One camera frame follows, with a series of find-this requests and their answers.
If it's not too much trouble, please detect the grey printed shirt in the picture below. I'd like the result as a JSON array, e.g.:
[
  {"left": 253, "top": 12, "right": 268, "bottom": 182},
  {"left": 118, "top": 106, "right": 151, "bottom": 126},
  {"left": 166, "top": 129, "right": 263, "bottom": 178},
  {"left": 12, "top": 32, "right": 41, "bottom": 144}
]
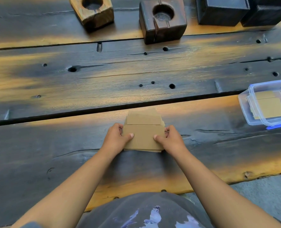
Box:
[{"left": 76, "top": 192, "right": 281, "bottom": 228}]

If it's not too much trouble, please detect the person's right hand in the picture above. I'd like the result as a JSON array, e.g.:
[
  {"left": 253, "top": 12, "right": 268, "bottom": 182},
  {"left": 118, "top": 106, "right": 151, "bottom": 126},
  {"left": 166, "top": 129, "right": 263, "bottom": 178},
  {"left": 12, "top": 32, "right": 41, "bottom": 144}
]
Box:
[{"left": 153, "top": 125, "right": 186, "bottom": 157}]

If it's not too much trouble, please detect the person's right forearm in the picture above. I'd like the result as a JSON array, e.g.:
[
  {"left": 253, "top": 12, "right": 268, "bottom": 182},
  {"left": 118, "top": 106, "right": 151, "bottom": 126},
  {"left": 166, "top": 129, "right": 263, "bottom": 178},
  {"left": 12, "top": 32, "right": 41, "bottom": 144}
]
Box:
[{"left": 170, "top": 149, "right": 280, "bottom": 228}]

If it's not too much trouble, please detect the black wooden block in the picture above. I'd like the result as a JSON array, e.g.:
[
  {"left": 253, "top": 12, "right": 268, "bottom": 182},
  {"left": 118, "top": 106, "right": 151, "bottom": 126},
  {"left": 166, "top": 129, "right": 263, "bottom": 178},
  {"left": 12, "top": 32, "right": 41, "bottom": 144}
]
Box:
[
  {"left": 240, "top": 0, "right": 281, "bottom": 28},
  {"left": 196, "top": 0, "right": 252, "bottom": 27}
]

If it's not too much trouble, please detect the brown cardboard box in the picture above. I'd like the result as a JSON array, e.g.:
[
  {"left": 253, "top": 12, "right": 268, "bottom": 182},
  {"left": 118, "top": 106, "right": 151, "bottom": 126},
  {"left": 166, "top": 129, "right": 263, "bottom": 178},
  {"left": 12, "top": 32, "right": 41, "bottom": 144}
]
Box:
[{"left": 123, "top": 108, "right": 166, "bottom": 153}]

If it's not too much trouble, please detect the stack of brown cardboard pieces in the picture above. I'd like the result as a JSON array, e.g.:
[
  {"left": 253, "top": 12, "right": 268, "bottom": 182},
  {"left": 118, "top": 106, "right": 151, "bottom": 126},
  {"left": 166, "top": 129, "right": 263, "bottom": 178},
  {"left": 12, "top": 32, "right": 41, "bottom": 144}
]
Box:
[{"left": 249, "top": 91, "right": 281, "bottom": 120}]

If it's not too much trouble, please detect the dark brown wooden candle holder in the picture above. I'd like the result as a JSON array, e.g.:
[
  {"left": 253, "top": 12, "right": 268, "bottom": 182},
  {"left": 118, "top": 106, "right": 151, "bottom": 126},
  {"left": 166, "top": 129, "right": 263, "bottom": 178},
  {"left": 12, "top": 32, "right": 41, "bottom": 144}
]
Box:
[{"left": 139, "top": 0, "right": 187, "bottom": 45}]

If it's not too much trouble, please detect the clear plastic container blue rim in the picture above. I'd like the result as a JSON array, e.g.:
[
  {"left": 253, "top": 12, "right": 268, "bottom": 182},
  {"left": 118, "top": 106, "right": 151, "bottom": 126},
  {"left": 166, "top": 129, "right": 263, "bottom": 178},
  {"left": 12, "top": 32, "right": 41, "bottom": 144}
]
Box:
[{"left": 238, "top": 78, "right": 281, "bottom": 130}]

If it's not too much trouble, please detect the person's left forearm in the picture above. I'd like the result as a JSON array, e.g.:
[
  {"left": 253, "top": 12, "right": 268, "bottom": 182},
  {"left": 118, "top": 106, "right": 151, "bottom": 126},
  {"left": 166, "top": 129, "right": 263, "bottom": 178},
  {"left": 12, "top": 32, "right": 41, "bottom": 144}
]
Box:
[{"left": 11, "top": 147, "right": 119, "bottom": 228}]

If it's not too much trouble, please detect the light brown wooden candle holder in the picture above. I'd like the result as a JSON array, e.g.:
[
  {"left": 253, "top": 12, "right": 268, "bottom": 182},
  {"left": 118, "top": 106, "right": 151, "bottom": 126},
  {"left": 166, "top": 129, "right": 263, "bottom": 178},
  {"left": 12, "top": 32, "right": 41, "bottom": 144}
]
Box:
[{"left": 69, "top": 0, "right": 114, "bottom": 30}]

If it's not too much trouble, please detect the person's left hand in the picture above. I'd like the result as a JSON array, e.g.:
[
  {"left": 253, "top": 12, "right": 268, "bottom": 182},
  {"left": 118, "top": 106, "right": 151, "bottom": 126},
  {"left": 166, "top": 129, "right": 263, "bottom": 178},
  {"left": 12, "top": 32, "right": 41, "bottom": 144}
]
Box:
[{"left": 101, "top": 123, "right": 135, "bottom": 155}]

